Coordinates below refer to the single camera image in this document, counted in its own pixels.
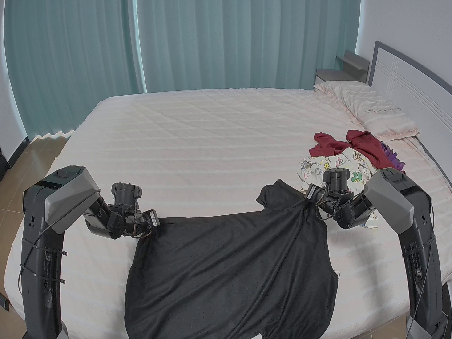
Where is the grey bedside table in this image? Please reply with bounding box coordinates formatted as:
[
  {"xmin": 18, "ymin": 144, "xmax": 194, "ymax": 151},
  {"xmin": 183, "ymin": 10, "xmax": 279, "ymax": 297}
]
[{"xmin": 315, "ymin": 50, "xmax": 369, "ymax": 85}]

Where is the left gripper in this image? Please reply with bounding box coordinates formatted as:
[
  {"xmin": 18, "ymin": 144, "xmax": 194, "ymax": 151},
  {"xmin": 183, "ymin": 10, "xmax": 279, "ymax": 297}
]
[{"xmin": 136, "ymin": 209, "xmax": 159, "ymax": 238}]

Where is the purple garment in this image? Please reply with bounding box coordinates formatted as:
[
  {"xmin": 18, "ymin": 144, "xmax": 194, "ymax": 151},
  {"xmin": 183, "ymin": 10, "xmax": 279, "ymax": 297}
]
[{"xmin": 381, "ymin": 143, "xmax": 407, "ymax": 172}]

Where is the blue-green curtain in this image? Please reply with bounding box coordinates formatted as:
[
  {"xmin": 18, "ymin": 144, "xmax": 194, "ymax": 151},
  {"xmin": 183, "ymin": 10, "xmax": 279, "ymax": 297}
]
[
  {"xmin": 4, "ymin": 0, "xmax": 148, "ymax": 140},
  {"xmin": 132, "ymin": 0, "xmax": 362, "ymax": 93}
]

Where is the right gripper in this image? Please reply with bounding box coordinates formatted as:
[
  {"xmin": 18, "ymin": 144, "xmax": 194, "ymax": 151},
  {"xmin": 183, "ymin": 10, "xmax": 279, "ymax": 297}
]
[{"xmin": 305, "ymin": 184, "xmax": 331, "ymax": 211}]

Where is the black T-shirt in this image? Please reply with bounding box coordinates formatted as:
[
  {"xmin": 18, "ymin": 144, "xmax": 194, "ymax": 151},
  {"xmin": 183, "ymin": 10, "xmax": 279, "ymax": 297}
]
[{"xmin": 124, "ymin": 179, "xmax": 339, "ymax": 339}]

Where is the bed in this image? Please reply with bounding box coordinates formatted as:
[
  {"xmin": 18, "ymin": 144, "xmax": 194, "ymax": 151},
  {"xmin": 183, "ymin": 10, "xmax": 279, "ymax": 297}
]
[{"xmin": 0, "ymin": 41, "xmax": 452, "ymax": 339}]

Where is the white printed pyjama top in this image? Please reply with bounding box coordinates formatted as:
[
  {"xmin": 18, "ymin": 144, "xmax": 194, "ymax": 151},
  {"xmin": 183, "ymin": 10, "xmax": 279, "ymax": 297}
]
[{"xmin": 296, "ymin": 147, "xmax": 380, "ymax": 230}]

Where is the dark red garment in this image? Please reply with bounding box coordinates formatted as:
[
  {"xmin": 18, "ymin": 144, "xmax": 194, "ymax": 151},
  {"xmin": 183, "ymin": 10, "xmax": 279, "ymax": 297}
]
[{"xmin": 309, "ymin": 130, "xmax": 405, "ymax": 176}]

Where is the cream pillow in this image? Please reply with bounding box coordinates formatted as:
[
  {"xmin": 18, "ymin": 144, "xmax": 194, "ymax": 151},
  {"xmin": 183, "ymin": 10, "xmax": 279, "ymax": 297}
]
[{"xmin": 313, "ymin": 81, "xmax": 421, "ymax": 142}]

